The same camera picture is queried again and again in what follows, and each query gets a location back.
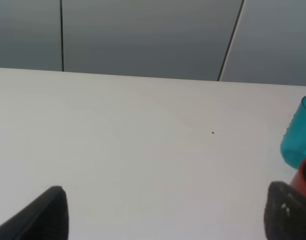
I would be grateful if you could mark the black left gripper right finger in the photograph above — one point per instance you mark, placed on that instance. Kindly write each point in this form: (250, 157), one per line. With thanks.
(284, 213)

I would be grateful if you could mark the teal translucent plastic cup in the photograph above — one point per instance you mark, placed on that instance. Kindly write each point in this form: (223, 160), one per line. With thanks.
(293, 145)

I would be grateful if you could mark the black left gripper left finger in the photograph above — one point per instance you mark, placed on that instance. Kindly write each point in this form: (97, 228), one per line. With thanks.
(46, 218)

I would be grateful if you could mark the red plastic cup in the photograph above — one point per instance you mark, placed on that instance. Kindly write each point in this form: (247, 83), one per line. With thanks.
(298, 183)

